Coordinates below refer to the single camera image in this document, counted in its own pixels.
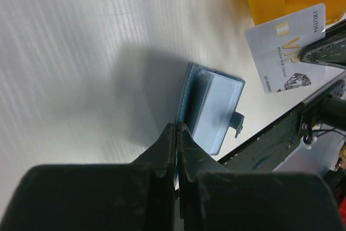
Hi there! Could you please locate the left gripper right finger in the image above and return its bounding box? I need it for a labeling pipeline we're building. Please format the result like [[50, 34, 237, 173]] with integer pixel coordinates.
[[177, 123, 338, 230]]

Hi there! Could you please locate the silver card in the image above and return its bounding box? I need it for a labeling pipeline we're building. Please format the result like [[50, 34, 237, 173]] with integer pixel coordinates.
[[245, 3, 325, 94]]

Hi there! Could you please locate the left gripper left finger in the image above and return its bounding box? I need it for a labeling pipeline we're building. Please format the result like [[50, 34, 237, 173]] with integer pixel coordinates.
[[1, 123, 176, 230]]

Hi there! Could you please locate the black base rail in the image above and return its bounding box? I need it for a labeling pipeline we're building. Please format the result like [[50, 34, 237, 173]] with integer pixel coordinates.
[[218, 77, 345, 171]]

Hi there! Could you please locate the blue leather card holder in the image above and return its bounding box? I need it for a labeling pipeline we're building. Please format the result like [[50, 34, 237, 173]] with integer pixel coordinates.
[[176, 63, 245, 155]]

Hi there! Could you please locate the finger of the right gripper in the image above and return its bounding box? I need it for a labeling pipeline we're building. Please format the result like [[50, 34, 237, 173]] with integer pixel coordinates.
[[298, 19, 346, 70]]

